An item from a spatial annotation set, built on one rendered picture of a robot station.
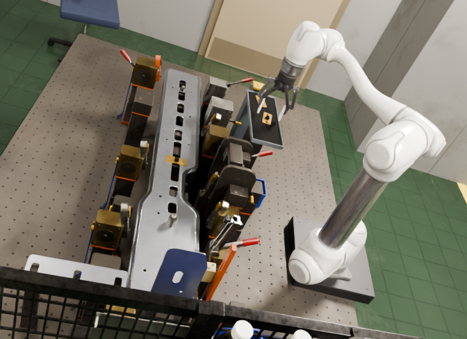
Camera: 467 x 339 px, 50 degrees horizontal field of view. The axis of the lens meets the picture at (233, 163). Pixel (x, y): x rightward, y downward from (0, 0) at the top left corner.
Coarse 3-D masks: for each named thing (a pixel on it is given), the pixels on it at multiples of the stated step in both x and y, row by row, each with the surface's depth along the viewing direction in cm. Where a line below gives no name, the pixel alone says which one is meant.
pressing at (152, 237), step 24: (168, 72) 246; (168, 96) 231; (192, 96) 238; (168, 120) 217; (192, 120) 223; (168, 144) 204; (192, 144) 210; (168, 168) 193; (192, 168) 198; (168, 192) 184; (144, 216) 171; (168, 216) 175; (192, 216) 179; (144, 240) 163; (168, 240) 167; (192, 240) 170; (144, 264) 156; (144, 288) 150
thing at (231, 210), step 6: (228, 210) 177; (234, 210) 178; (216, 216) 175; (222, 216) 174; (216, 222) 176; (222, 222) 176; (216, 228) 178; (222, 228) 178; (210, 234) 180; (216, 234) 180; (204, 240) 189; (210, 240) 183; (228, 240) 184; (204, 246) 187; (204, 252) 188
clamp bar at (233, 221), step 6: (228, 216) 153; (234, 216) 154; (228, 222) 157; (234, 222) 152; (240, 222) 155; (228, 228) 158; (234, 228) 154; (222, 234) 160; (228, 234) 156; (216, 240) 162; (222, 240) 157; (210, 246) 164; (216, 246) 159; (222, 246) 159; (210, 252) 162
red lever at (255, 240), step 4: (244, 240) 161; (248, 240) 160; (252, 240) 160; (256, 240) 160; (228, 244) 162; (236, 244) 161; (240, 244) 161; (244, 244) 160; (248, 244) 160; (252, 244) 160; (256, 244) 160; (212, 248) 162; (224, 248) 162; (228, 248) 162
